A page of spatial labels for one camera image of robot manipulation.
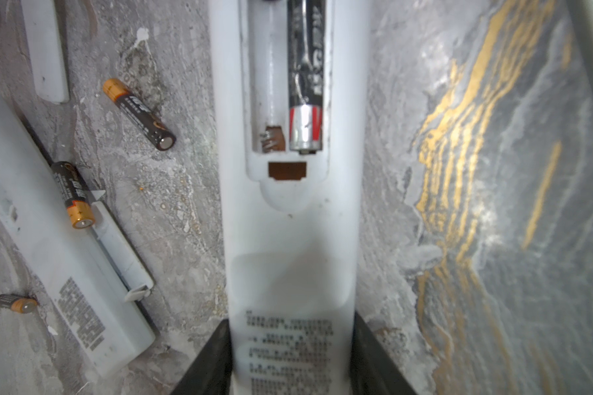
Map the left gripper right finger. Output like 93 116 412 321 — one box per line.
349 313 417 395

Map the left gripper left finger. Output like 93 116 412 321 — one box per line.
171 319 233 395

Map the white remote control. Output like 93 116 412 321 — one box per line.
209 1 371 394
0 97 156 377

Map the black gold AAA battery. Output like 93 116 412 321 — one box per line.
103 78 176 151
0 294 38 314
50 161 96 230

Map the white battery cover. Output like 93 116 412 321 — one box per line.
21 0 69 104
91 200 155 302

